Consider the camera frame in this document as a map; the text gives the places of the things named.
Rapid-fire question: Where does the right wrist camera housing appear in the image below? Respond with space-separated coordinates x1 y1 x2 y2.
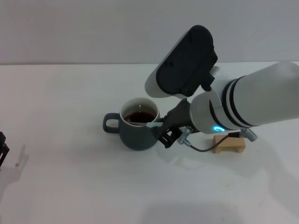
144 25 219 98

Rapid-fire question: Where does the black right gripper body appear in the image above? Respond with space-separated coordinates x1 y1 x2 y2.
161 98 196 133

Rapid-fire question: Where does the light blue handled spoon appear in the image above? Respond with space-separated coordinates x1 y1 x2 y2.
129 120 164 128

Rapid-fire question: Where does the dark coffee liquid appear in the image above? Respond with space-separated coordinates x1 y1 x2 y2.
123 112 157 124

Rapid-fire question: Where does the notched pale wooden block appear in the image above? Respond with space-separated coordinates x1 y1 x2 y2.
212 134 246 154

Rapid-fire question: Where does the dark grey ceramic mug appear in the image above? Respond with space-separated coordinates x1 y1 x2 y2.
103 97 161 151

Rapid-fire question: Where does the brown cable with silver connectors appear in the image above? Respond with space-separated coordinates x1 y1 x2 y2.
178 126 258 153

